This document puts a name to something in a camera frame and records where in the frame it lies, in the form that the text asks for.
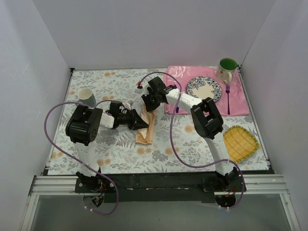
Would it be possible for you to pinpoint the orange satin napkin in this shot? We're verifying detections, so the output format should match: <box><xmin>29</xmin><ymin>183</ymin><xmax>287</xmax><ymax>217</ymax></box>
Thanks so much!
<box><xmin>135</xmin><ymin>105</ymin><xmax>156</xmax><ymax>145</ymax></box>

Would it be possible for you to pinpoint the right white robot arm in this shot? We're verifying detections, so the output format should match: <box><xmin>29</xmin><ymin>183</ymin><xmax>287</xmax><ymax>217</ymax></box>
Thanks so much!
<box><xmin>138</xmin><ymin>77</ymin><xmax>245</xmax><ymax>191</ymax></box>

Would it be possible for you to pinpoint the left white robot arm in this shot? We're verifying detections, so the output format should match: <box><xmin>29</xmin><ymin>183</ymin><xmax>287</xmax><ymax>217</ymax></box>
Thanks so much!
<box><xmin>65</xmin><ymin>101</ymin><xmax>149</xmax><ymax>171</ymax></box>

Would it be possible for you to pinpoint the grey mug white inside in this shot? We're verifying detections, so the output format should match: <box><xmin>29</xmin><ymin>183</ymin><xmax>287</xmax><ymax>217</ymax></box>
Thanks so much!
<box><xmin>78</xmin><ymin>88</ymin><xmax>96</xmax><ymax>107</ymax></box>

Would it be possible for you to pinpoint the floral mug green inside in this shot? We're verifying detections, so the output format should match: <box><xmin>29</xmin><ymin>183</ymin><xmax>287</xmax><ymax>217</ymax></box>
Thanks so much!
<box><xmin>215</xmin><ymin>58</ymin><xmax>237</xmax><ymax>84</ymax></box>

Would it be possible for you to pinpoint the blue floral plate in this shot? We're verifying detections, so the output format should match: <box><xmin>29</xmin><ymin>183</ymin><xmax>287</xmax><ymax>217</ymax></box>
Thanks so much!
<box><xmin>186</xmin><ymin>76</ymin><xmax>222</xmax><ymax>102</ymax></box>

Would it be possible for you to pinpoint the purple fork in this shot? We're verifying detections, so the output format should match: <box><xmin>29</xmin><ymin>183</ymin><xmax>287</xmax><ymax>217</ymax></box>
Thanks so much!
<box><xmin>226</xmin><ymin>84</ymin><xmax>231</xmax><ymax>115</ymax></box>

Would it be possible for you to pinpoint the yellow bamboo mat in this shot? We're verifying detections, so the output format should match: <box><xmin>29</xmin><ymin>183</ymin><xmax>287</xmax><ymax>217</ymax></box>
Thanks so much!
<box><xmin>223</xmin><ymin>125</ymin><xmax>259</xmax><ymax>163</ymax></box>

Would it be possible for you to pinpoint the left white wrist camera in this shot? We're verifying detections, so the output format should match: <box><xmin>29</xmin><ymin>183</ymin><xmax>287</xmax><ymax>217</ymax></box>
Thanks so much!
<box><xmin>123</xmin><ymin>100</ymin><xmax>134</xmax><ymax>110</ymax></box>

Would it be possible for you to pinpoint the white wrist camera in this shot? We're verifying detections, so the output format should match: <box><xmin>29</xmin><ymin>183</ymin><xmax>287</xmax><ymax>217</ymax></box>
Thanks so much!
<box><xmin>137</xmin><ymin>82</ymin><xmax>152</xmax><ymax>96</ymax></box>
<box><xmin>123</xmin><ymin>100</ymin><xmax>134</xmax><ymax>110</ymax></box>

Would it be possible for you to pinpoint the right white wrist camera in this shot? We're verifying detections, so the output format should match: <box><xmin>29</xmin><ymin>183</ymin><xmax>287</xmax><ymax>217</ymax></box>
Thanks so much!
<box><xmin>137</xmin><ymin>82</ymin><xmax>152</xmax><ymax>96</ymax></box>

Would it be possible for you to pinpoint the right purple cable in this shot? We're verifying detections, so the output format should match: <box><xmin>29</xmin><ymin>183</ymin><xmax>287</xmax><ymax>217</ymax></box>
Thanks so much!
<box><xmin>137</xmin><ymin>71</ymin><xmax>247</xmax><ymax>210</ymax></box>

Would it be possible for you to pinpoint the purple cable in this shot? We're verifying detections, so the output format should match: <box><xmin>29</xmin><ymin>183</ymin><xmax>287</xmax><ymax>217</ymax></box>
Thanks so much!
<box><xmin>44</xmin><ymin>100</ymin><xmax>119</xmax><ymax>215</ymax></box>
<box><xmin>137</xmin><ymin>71</ymin><xmax>247</xmax><ymax>210</ymax></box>

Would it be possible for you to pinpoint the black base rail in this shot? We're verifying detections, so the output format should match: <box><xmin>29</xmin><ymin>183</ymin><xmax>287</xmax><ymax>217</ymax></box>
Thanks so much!
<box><xmin>75</xmin><ymin>172</ymin><xmax>246</xmax><ymax>203</ymax></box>

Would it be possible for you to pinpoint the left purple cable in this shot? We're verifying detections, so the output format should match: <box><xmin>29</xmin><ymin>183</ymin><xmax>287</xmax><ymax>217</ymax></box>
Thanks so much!
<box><xmin>44</xmin><ymin>100</ymin><xmax>119</xmax><ymax>215</ymax></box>

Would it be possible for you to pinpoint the aluminium frame rail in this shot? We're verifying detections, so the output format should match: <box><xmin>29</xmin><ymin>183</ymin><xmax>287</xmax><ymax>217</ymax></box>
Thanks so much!
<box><xmin>29</xmin><ymin>175</ymin><xmax>289</xmax><ymax>195</ymax></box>

